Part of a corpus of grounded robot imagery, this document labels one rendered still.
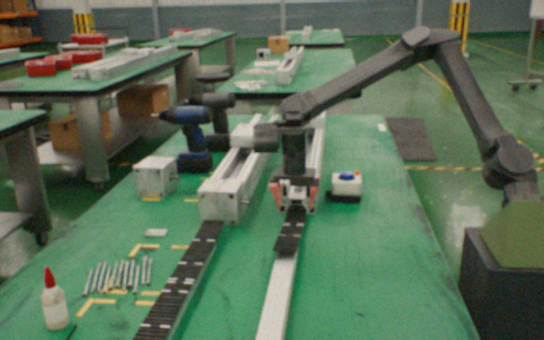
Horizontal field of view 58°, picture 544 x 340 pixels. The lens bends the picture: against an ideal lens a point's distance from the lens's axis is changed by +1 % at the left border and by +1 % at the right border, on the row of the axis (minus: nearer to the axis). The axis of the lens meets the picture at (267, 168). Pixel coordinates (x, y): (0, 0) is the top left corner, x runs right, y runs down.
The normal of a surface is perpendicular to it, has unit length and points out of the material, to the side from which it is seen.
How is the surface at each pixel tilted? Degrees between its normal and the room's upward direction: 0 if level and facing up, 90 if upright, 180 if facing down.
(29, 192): 90
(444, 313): 0
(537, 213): 90
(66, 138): 90
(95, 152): 90
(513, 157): 46
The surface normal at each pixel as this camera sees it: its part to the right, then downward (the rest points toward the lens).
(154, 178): -0.21, 0.33
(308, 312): -0.03, -0.94
